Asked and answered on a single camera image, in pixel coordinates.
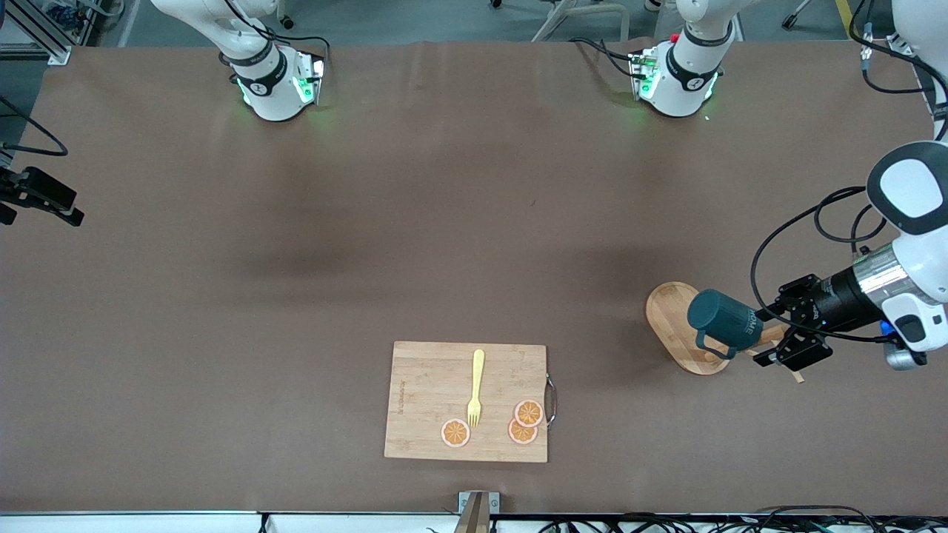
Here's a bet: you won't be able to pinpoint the teal cup yellow inside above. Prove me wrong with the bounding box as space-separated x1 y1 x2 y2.
687 288 764 361

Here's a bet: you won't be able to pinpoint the brown table cover sheet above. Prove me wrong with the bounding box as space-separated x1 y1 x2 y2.
0 38 948 517

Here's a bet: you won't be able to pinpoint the yellow plastic fork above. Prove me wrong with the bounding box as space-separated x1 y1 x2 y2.
467 349 487 429

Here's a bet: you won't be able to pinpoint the grey metal stand legs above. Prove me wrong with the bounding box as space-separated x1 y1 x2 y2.
532 0 632 43

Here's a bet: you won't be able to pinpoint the bamboo cutting board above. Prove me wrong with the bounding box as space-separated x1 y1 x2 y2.
384 341 558 464

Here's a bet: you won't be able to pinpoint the aluminium frame post with bracket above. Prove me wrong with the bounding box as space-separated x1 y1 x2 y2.
458 491 501 533
887 0 948 61
0 0 73 66

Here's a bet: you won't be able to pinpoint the black arched floor cable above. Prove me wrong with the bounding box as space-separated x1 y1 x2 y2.
754 505 884 533

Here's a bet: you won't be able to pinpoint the black tangled cable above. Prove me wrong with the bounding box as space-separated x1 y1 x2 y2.
539 512 750 533

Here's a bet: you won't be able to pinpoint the black right arm base cable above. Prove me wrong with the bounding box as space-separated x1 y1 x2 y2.
218 0 332 69

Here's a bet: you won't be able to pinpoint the black arm base cable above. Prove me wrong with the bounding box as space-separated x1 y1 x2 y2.
218 0 332 69
567 36 639 79

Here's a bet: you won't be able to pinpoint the black left arm base cable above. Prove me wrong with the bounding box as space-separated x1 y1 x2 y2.
567 36 639 79

